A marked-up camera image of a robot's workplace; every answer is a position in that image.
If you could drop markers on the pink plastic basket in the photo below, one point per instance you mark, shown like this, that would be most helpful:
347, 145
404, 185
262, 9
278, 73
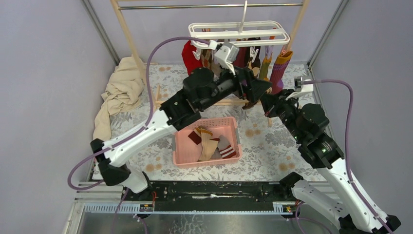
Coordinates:
186, 152

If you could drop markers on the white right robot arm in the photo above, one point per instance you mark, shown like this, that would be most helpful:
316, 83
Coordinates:
356, 213

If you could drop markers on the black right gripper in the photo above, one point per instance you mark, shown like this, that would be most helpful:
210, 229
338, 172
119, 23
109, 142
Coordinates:
269, 101

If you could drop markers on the maroon purple striped sock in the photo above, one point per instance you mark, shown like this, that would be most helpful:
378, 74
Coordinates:
242, 57

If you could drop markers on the brown yellow argyle sock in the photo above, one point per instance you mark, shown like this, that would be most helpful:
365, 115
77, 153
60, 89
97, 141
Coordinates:
254, 64

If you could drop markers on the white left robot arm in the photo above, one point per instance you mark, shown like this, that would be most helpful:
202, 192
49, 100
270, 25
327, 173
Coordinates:
200, 91

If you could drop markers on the orange beige argyle sock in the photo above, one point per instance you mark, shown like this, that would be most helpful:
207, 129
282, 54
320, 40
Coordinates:
207, 59

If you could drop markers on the striped beige maroon sock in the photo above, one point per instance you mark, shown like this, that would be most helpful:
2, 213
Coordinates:
204, 137

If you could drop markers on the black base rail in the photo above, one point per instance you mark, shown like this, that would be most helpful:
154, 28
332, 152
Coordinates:
217, 196

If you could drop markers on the floral patterned mat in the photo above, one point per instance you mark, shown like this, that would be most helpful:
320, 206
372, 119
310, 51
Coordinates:
269, 153

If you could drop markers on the grey maroon striped sock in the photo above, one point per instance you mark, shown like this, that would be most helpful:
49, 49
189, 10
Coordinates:
224, 148

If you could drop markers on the wooden clothes rack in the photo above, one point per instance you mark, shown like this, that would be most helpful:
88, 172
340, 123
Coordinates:
118, 11

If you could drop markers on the green orange sock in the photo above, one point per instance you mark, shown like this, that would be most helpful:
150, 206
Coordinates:
263, 74

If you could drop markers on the beige crumpled cloth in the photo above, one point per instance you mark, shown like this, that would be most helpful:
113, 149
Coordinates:
124, 92

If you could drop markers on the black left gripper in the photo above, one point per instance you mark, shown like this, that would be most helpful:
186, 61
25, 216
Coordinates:
251, 87

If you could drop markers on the red sock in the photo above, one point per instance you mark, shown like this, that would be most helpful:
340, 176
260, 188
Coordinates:
189, 60

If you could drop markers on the white clip sock hanger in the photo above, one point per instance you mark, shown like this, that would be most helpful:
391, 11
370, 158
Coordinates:
242, 34

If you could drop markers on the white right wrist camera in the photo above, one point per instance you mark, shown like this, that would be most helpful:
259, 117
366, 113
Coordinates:
300, 87

